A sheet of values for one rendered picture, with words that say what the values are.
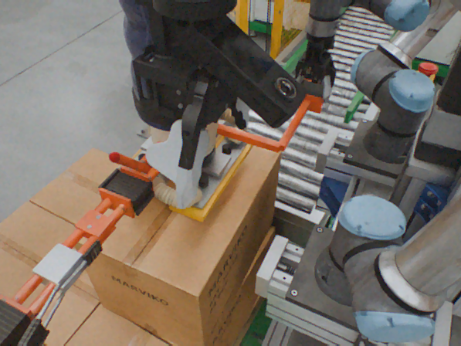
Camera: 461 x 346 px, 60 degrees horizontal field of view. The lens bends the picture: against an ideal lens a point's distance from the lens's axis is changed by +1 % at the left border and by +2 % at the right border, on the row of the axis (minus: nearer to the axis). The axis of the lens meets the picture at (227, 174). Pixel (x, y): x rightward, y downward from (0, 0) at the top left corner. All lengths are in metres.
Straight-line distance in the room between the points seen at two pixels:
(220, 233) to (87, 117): 2.28
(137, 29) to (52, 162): 2.15
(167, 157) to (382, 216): 0.49
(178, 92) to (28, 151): 2.73
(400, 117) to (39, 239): 1.37
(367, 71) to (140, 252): 0.82
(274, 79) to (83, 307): 1.28
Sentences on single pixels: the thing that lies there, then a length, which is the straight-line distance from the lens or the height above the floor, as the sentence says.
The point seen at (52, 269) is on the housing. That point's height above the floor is 1.20.
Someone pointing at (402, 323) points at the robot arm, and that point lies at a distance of 0.70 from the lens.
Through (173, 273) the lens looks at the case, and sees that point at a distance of 1.06.
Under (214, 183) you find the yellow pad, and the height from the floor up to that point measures 1.07.
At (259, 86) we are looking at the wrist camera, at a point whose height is 1.66.
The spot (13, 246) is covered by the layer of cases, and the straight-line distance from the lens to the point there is 1.78.
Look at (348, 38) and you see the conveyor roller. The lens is 3.10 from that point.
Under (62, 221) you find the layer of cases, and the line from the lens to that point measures 1.78.
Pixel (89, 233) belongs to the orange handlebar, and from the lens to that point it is 0.85.
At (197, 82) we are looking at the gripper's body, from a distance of 0.36.
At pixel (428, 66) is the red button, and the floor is 1.04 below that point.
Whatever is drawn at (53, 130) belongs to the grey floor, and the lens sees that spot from 3.19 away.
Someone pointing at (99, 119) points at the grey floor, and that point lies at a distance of 3.19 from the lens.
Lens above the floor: 1.84
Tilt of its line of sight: 45 degrees down
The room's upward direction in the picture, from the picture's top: straight up
